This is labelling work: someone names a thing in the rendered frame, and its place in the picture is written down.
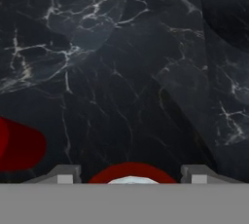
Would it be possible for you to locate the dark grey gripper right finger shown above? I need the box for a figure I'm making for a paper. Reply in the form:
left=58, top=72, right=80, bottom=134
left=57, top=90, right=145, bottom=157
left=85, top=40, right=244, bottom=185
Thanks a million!
left=180, top=164, right=242, bottom=185

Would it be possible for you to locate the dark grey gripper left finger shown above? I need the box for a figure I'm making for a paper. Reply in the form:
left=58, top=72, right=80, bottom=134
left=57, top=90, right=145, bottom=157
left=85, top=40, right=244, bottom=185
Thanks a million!
left=26, top=164, right=83, bottom=185

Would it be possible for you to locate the red drink can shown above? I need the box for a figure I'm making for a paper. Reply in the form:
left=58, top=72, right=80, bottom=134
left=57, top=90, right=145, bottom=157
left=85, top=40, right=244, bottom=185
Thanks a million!
left=88, top=161, right=178, bottom=185
left=0, top=116, right=48, bottom=172

